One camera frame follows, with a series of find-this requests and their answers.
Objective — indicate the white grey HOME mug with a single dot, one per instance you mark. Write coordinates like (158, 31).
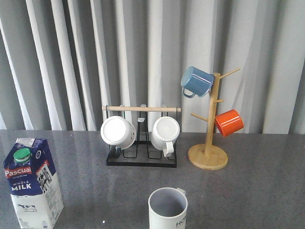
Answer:
(167, 208)

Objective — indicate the blue white milk carton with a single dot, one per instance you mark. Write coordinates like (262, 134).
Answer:
(34, 185)

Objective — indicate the ribbed white mug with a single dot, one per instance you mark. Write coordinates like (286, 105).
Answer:
(164, 134)

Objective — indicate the smooth white mug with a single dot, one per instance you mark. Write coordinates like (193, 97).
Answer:
(117, 131)

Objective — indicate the blue enamel mug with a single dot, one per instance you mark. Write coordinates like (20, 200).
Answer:
(196, 82)

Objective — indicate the wooden mug tree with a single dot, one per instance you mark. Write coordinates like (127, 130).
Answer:
(208, 156)

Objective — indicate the orange enamel mug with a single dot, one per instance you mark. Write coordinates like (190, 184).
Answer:
(229, 122)

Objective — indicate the grey white curtain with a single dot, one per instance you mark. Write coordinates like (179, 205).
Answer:
(62, 60)

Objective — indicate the black wire mug rack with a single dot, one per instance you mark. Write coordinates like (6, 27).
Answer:
(141, 153)

